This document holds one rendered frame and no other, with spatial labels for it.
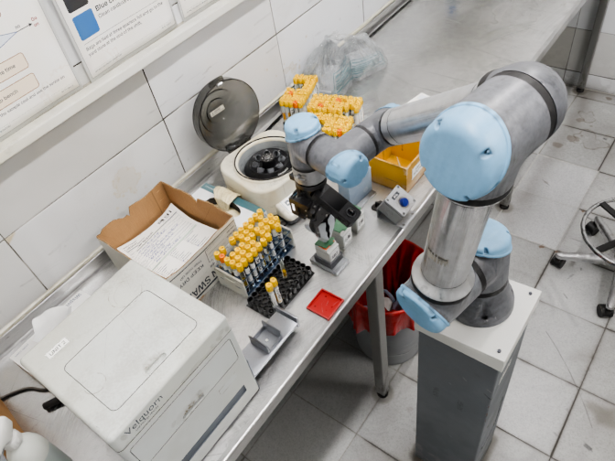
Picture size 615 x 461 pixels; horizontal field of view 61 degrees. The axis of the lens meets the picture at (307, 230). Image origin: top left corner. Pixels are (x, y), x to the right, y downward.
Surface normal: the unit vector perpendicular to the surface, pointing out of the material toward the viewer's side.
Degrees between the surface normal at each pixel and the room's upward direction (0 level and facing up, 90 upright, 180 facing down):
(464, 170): 84
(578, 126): 0
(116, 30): 94
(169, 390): 90
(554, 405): 0
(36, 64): 95
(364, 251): 0
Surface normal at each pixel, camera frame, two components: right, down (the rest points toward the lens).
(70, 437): -0.14, -0.67
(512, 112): 0.21, -0.32
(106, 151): 0.80, 0.36
